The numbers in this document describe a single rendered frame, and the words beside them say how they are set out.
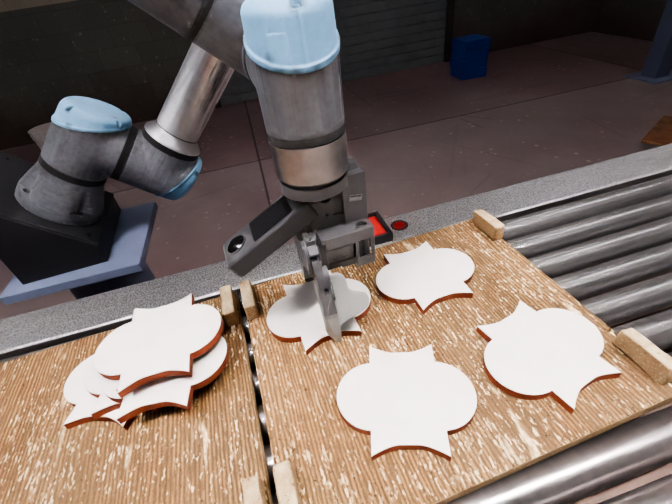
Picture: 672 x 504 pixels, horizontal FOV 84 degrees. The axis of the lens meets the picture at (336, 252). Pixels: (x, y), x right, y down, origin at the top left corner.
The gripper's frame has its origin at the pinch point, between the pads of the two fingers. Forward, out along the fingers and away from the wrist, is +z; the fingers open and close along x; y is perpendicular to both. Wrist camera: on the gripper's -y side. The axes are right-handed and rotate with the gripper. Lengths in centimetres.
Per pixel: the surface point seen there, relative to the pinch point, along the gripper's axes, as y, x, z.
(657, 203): 61, 0, 2
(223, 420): -14.4, -10.5, 0.6
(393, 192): 92, 166, 97
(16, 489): -35.3, -9.5, 0.9
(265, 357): -8.5, -4.3, 0.7
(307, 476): -7.3, -19.3, 0.4
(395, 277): 11.7, 0.5, -0.5
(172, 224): -57, 205, 99
